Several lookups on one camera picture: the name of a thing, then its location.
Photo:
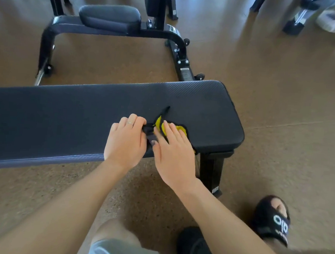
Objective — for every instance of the person's left hand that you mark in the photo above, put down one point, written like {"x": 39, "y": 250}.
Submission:
{"x": 124, "y": 148}

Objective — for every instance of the person's right thumb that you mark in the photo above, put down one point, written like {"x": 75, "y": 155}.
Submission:
{"x": 156, "y": 148}

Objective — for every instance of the person's left leg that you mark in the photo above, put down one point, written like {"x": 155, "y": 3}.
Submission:
{"x": 111, "y": 229}

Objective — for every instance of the person's left middle finger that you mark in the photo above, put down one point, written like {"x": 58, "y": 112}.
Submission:
{"x": 131, "y": 121}

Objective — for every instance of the yellow and black glove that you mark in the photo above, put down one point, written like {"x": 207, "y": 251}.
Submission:
{"x": 158, "y": 122}

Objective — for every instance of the black padded flat bench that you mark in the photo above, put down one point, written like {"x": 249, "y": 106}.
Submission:
{"x": 72, "y": 117}

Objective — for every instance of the plain black slide sandal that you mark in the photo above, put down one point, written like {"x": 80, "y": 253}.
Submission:
{"x": 194, "y": 247}

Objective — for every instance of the person's left little finger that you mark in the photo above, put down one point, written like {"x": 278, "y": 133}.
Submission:
{"x": 114, "y": 127}

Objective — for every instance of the black exercise machine with seat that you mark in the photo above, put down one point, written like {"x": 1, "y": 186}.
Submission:
{"x": 111, "y": 18}

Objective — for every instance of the person's right little finger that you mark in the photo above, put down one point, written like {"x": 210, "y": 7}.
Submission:
{"x": 191, "y": 149}

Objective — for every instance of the black equipment leg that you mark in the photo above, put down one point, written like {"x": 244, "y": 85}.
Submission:
{"x": 257, "y": 2}

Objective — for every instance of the white plastic bag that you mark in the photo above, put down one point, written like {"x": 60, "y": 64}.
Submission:
{"x": 331, "y": 20}

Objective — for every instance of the person's right forearm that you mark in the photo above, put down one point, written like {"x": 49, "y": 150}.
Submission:
{"x": 229, "y": 232}

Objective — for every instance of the person's left forearm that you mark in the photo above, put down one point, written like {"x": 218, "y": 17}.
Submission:
{"x": 59, "y": 212}

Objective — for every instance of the black slide sandal white print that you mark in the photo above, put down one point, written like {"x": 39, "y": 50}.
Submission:
{"x": 274, "y": 220}

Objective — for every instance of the person's right hand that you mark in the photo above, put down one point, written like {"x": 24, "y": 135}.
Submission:
{"x": 175, "y": 159}

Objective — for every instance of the grey shorts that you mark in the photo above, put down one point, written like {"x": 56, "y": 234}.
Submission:
{"x": 121, "y": 252}

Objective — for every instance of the person's right middle finger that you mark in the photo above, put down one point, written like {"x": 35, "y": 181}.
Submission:
{"x": 175, "y": 134}

